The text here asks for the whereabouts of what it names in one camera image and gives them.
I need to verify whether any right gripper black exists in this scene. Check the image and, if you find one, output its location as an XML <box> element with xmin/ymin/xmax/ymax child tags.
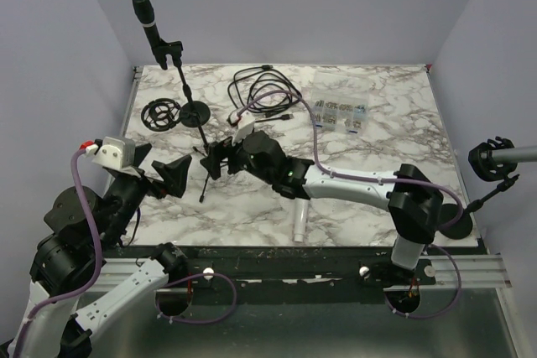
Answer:
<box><xmin>201</xmin><ymin>127</ymin><xmax>274</xmax><ymax>184</ymax></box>

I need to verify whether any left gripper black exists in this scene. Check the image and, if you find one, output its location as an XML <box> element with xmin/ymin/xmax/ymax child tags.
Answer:
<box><xmin>102</xmin><ymin>143</ymin><xmax>192</xmax><ymax>247</ymax></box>

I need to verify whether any black tripod mic stand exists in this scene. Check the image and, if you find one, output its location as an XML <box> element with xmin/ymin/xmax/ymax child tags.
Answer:
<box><xmin>129</xmin><ymin>97</ymin><xmax>212</xmax><ymax>210</ymax></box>

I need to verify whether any white microphone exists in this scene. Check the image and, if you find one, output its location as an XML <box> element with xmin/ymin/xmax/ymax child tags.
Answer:
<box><xmin>293</xmin><ymin>199</ymin><xmax>309</xmax><ymax>243</ymax></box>

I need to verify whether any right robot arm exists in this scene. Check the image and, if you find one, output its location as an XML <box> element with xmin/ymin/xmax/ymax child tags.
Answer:
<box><xmin>201</xmin><ymin>131</ymin><xmax>443</xmax><ymax>284</ymax></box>

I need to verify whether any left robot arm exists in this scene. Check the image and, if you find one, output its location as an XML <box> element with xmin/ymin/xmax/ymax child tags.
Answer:
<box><xmin>2</xmin><ymin>137</ymin><xmax>192</xmax><ymax>357</ymax></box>

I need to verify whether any black round-base mic stand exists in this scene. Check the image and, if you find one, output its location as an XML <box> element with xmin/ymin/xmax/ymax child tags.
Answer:
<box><xmin>160</xmin><ymin>40</ymin><xmax>211</xmax><ymax>128</ymax></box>

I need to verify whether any black microphone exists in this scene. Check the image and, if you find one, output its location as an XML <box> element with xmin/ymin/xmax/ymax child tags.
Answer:
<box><xmin>132</xmin><ymin>0</ymin><xmax>169</xmax><ymax>70</ymax></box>

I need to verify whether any right black round-base stand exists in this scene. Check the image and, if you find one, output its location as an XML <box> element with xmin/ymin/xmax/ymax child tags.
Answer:
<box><xmin>439</xmin><ymin>137</ymin><xmax>519</xmax><ymax>240</ymax></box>

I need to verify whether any grey microphone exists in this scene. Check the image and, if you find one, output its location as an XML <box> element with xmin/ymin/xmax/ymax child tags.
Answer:
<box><xmin>487</xmin><ymin>146</ymin><xmax>537</xmax><ymax>164</ymax></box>

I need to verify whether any clear plastic screw box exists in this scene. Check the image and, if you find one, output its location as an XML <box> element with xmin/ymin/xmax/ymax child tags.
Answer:
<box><xmin>309</xmin><ymin>71</ymin><xmax>373</xmax><ymax>134</ymax></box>

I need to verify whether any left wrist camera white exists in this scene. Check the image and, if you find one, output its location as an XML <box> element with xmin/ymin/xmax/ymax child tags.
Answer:
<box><xmin>81</xmin><ymin>137</ymin><xmax>136</xmax><ymax>172</ymax></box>

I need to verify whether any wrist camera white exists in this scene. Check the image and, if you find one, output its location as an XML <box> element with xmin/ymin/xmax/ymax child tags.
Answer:
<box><xmin>227</xmin><ymin>110</ymin><xmax>256</xmax><ymax>145</ymax></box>
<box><xmin>81</xmin><ymin>137</ymin><xmax>136</xmax><ymax>172</ymax></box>

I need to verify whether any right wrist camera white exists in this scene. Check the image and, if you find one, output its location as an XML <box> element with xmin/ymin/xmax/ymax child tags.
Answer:
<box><xmin>227</xmin><ymin>110</ymin><xmax>256</xmax><ymax>145</ymax></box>

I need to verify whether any black usb cable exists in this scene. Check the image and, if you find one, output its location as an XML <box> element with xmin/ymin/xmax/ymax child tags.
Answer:
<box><xmin>227</xmin><ymin>63</ymin><xmax>304</xmax><ymax>121</ymax></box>

